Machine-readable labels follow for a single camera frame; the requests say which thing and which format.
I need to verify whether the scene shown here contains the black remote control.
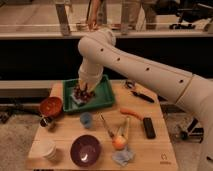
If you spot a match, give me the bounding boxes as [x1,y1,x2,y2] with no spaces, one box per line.
[143,117,156,139]

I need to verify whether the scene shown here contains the metal keys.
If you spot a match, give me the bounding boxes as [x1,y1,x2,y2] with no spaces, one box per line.
[125,80,136,89]

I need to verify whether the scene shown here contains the red-brown bowl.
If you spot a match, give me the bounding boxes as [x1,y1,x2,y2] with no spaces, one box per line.
[39,97,62,117]

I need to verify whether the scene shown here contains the white stacked bowls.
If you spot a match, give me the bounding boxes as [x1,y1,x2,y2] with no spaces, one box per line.
[36,140,56,161]

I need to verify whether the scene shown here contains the yellow black cart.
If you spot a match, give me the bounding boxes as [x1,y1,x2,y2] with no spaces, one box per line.
[179,118,204,143]

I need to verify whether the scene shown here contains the purple bowl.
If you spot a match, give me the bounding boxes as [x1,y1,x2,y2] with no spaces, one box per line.
[70,135,102,167]

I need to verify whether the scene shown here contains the green plastic tray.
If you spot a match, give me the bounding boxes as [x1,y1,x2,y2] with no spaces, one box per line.
[63,75,115,114]

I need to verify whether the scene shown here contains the orange apple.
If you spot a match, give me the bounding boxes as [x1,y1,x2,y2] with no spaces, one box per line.
[112,135,127,150]

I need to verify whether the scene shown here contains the blue sponge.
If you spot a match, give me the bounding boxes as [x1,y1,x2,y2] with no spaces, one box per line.
[70,94,86,106]

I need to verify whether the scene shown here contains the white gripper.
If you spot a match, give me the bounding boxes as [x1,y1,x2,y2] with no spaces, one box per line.
[78,68,102,92]

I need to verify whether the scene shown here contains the blue crumpled cloth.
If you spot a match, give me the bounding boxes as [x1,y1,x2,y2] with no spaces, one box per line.
[112,148,134,166]

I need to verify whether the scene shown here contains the dark red grape bunch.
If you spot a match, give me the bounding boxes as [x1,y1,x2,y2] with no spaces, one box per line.
[73,85,95,102]

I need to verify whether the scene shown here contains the blue cup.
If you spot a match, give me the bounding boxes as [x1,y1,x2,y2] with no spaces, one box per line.
[80,112,93,129]

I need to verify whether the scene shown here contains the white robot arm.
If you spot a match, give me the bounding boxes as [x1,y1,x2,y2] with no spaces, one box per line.
[78,28,213,171]

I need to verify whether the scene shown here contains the orange carrot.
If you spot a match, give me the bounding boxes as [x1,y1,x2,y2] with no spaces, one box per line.
[120,108,143,120]

